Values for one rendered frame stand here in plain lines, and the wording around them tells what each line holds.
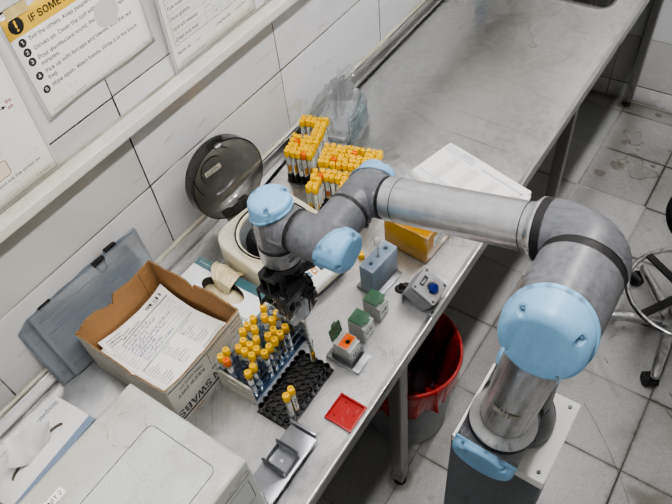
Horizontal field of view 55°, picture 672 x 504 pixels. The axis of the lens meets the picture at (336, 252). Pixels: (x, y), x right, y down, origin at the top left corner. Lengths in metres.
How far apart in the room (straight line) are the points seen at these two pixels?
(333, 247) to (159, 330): 0.69
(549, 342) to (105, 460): 0.74
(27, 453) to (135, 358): 0.29
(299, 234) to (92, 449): 0.51
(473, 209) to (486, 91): 1.25
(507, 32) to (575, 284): 1.75
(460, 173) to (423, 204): 0.88
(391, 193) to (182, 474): 0.56
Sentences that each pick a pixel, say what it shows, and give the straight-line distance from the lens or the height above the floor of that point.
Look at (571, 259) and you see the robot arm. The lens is 0.85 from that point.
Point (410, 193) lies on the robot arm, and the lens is 1.03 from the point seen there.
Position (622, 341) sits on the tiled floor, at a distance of 2.70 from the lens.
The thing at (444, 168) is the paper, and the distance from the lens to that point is 1.90.
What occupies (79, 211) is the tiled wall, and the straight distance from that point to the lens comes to 1.51.
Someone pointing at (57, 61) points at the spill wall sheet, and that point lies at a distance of 1.36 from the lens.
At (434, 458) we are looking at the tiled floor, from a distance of 2.36.
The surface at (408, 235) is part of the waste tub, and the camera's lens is 1.63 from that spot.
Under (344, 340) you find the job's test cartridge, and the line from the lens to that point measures 1.46.
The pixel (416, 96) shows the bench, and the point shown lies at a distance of 2.18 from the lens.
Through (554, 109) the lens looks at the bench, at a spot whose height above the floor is 0.87.
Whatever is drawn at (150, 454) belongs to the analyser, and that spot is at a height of 1.18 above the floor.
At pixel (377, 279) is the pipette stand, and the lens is 1.57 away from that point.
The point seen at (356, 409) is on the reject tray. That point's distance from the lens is 1.46.
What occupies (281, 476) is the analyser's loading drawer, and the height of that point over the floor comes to 0.92.
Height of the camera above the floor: 2.19
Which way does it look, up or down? 50 degrees down
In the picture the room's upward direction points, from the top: 8 degrees counter-clockwise
